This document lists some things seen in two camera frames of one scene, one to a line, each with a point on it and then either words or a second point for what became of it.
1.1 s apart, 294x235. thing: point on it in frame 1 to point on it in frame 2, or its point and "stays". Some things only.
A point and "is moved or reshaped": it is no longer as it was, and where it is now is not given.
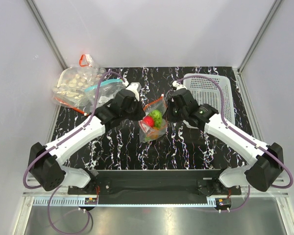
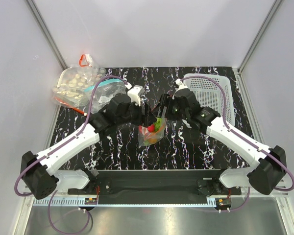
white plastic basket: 206,91 stays
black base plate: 161,182 stays
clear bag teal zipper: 106,92 stays
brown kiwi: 155,132 to 153,140
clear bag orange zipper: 153,125 is moved or reshaped
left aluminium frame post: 46,33 stays
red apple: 148,120 is moved or reshaped
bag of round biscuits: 69,87 stays
